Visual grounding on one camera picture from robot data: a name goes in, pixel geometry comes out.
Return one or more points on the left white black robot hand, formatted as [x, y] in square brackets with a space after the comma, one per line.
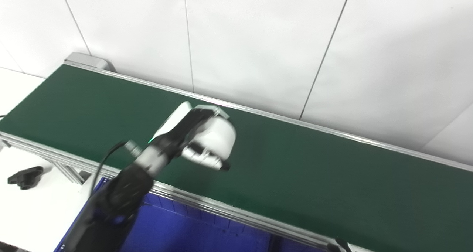
[177, 128]

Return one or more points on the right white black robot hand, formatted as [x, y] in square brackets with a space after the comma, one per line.
[338, 245]

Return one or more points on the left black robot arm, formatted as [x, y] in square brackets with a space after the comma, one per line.
[118, 204]

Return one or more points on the green conveyor belt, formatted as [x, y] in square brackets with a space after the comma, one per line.
[295, 178]
[207, 204]

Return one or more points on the grey conveyor end cap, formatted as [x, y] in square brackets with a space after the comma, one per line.
[88, 61]

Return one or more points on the black plastic part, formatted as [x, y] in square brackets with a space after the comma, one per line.
[26, 176]

